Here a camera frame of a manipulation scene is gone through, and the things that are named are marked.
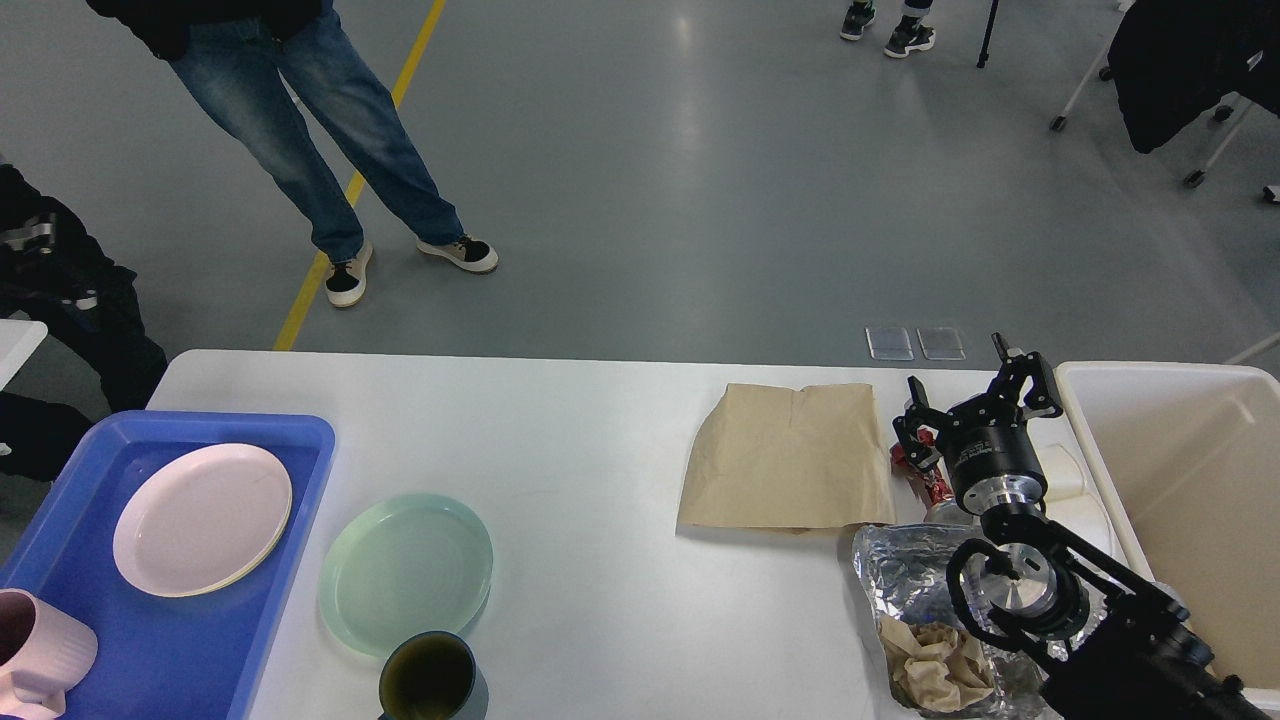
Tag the crumpled aluminium foil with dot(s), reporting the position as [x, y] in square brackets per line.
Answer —
[902, 571]

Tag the red snack wrapper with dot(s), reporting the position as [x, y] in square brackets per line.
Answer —
[930, 486]

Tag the blue plastic tray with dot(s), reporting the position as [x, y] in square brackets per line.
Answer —
[166, 658]

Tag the left floor plate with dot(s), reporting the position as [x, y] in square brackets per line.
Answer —
[890, 344]

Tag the white foam container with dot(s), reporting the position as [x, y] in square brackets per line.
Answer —
[1071, 502]

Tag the crumpled brown napkin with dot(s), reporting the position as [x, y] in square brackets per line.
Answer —
[937, 667]

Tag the person with dark sneakers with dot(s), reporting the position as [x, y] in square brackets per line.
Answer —
[910, 35]

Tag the dark teal mug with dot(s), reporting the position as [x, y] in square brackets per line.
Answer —
[433, 675]

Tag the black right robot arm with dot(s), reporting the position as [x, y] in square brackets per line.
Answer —
[1111, 644]

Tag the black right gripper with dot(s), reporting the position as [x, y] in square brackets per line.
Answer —
[985, 445]

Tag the floor plate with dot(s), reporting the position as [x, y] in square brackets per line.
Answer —
[941, 343]
[890, 344]

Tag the brown paper bag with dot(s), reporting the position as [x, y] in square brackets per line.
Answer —
[773, 458]

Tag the pink plate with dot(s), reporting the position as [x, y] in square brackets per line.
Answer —
[203, 521]

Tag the black tripod leg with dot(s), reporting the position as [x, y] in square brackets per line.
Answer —
[985, 46]

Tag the green plate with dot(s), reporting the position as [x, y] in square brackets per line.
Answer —
[408, 565]

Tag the pink ribbed mug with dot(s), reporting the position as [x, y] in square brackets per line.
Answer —
[45, 653]

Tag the right floor plate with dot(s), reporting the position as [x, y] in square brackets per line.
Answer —
[941, 343]

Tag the small white side table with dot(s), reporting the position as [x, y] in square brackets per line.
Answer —
[19, 339]

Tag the chair with black jacket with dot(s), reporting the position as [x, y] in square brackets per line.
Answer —
[1172, 61]

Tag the white plastic bin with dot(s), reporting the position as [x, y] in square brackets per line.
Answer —
[1186, 458]

